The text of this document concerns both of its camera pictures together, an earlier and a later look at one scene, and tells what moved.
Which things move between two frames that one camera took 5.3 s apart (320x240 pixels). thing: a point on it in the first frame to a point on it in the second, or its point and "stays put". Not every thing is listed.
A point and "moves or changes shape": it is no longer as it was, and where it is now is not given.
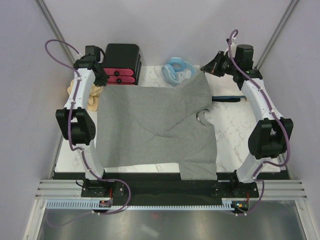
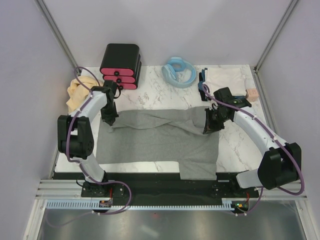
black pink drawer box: (122, 64) stays put
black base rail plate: (161, 186) stays put
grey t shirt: (157, 125) moves or changes shape
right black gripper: (213, 66) to (210, 127)
